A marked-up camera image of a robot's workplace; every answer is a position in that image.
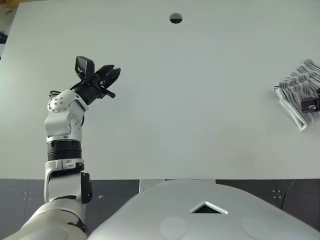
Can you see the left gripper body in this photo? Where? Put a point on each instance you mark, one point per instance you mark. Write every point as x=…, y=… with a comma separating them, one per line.
x=88, y=92

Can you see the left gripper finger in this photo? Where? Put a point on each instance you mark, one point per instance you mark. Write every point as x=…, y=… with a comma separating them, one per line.
x=106, y=70
x=113, y=76

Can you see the striped T-shirt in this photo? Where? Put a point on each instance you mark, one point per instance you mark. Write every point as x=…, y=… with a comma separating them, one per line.
x=295, y=87

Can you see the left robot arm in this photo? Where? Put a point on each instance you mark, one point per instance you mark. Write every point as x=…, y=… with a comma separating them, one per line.
x=58, y=120

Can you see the robot body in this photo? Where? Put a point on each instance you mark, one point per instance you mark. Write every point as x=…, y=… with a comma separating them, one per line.
x=200, y=215

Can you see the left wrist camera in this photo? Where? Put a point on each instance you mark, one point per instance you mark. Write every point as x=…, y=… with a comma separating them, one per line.
x=83, y=67

